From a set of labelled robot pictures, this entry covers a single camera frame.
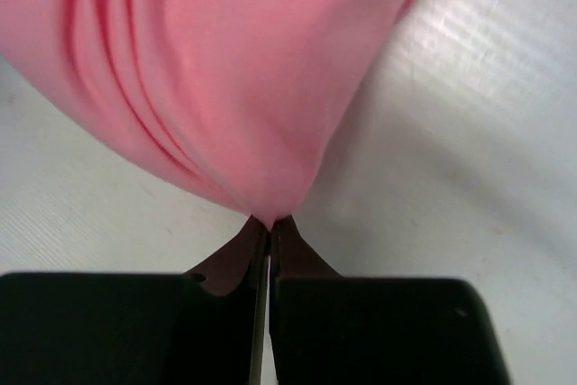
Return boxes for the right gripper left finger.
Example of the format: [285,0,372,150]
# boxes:
[181,216,268,384]

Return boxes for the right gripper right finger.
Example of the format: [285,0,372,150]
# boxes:
[269,215,342,384]

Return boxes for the pink t shirt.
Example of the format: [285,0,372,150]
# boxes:
[1,0,415,225]

